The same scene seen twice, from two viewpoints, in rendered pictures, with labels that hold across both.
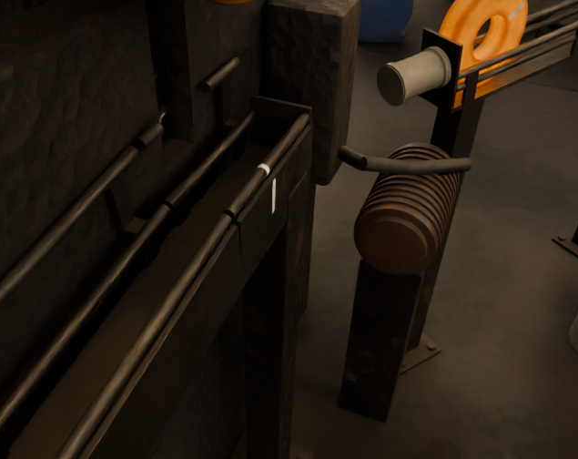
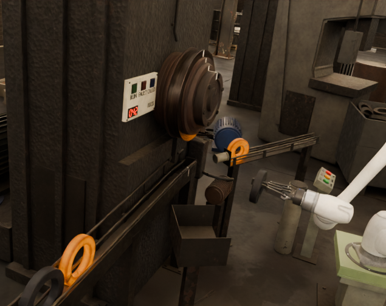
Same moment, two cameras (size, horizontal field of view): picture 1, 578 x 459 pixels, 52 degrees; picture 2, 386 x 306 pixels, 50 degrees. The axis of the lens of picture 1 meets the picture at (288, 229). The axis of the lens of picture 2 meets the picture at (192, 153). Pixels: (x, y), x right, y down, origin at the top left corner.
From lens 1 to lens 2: 169 cm
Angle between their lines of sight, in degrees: 18
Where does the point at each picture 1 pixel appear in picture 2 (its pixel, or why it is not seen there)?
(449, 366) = (233, 249)
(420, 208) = (220, 186)
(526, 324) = (261, 243)
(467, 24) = (233, 147)
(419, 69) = (221, 156)
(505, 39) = (244, 152)
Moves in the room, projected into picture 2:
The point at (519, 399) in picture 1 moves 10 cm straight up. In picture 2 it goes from (253, 258) to (256, 246)
